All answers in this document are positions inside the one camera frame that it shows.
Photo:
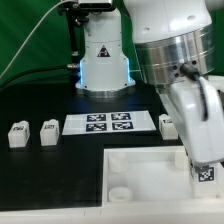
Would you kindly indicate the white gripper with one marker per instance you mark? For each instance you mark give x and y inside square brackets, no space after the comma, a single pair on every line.
[203,140]

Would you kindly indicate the white square table top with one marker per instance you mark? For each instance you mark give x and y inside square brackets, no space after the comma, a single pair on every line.
[149,174]

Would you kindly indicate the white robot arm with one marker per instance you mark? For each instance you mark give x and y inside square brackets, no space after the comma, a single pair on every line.
[174,48]

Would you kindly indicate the white marker sheet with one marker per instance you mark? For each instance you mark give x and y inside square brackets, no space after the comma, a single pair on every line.
[114,122]

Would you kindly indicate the black camera stand pole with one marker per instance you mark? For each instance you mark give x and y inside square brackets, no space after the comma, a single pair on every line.
[76,18]

